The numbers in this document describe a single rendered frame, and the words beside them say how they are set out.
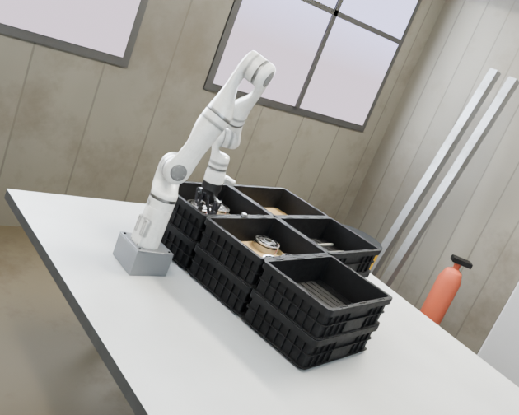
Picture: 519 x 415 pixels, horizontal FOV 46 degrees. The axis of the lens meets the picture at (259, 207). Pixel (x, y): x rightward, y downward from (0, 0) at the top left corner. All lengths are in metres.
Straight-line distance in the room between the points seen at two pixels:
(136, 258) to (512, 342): 2.29
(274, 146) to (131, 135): 1.15
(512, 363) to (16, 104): 3.02
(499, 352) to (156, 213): 2.29
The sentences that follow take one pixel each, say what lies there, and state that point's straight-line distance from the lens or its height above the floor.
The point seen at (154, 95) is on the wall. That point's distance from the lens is 3.82.
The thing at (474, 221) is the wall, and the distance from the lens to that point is 4.68.
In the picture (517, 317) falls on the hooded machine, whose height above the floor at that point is 0.67.
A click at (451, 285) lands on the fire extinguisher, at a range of 4.26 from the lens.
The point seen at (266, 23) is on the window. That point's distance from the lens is 4.07.
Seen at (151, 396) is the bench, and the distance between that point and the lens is 1.60.
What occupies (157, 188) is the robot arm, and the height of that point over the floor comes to 1.00.
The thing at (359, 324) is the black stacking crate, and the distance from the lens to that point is 2.08.
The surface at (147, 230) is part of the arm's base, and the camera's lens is 2.07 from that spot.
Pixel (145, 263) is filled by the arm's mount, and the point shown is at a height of 0.75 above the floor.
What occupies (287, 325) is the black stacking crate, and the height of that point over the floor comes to 0.80.
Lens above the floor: 1.64
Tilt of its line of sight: 17 degrees down
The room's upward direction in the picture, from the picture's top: 22 degrees clockwise
